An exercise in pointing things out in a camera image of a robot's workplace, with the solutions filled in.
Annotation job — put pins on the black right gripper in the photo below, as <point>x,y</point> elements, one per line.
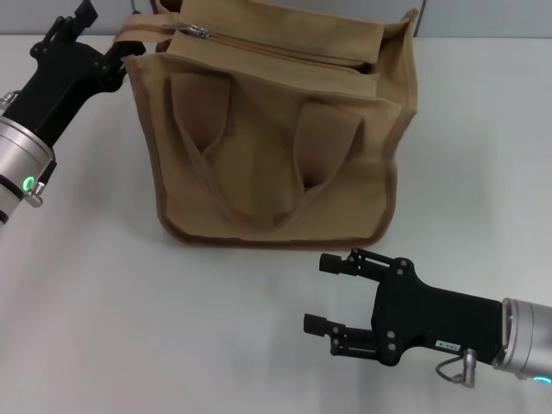
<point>431,319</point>

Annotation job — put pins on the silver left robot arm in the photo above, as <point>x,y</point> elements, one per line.
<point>17,146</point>

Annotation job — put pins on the khaki canvas food bag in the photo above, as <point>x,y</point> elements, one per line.
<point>267,129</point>

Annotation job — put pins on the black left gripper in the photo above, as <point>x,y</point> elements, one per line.
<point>60,86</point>

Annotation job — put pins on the silver metal zipper pull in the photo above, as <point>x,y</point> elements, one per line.
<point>198,31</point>

